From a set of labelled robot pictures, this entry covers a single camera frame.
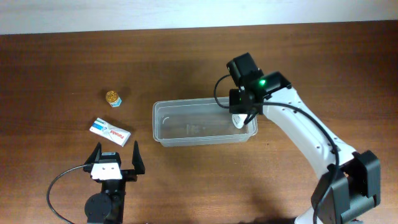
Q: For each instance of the white clear-capped bottle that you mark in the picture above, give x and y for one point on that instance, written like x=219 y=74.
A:
x=238 y=120

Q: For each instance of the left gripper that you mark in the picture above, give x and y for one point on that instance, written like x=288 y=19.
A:
x=129 y=175

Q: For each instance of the white Panadol box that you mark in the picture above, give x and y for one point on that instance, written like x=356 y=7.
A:
x=110 y=132

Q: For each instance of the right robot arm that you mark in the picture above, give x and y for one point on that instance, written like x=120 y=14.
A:
x=349 y=182

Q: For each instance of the small gold-lidded jar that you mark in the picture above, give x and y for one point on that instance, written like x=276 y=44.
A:
x=113 y=98

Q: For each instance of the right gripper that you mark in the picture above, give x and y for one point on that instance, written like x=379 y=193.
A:
x=237 y=103

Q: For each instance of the clear plastic container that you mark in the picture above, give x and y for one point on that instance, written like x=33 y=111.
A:
x=196 y=122

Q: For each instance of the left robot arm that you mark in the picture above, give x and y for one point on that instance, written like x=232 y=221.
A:
x=107 y=206

